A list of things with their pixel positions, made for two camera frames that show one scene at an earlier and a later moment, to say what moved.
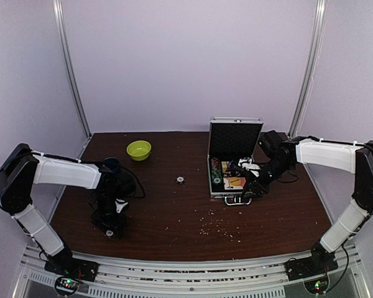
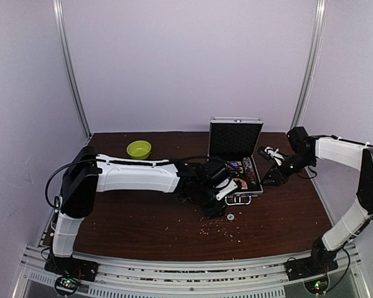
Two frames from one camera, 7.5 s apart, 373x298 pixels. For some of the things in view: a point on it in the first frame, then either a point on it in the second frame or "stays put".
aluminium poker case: (231, 138) stays put
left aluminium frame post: (68, 61) stays put
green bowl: (139, 150) stays put
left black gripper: (117, 225) to (212, 212)
